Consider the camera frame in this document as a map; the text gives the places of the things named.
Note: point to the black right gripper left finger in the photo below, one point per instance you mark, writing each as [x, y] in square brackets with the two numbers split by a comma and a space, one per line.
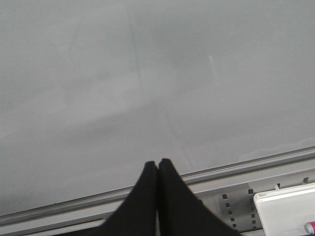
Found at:
[136, 216]

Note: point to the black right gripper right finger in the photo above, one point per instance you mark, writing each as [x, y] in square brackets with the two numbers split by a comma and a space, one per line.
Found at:
[180, 212]

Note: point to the pink whiteboard marker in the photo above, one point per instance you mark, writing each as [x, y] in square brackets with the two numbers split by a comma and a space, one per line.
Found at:
[310, 227]

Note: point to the white perforated pegboard panel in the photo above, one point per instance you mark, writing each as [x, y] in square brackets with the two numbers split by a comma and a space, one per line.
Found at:
[231, 197]

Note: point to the white upper marker tray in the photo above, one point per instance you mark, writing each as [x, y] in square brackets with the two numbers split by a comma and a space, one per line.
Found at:
[284, 212]

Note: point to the white whiteboard with aluminium frame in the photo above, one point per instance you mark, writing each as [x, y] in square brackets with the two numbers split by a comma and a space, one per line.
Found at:
[90, 90]

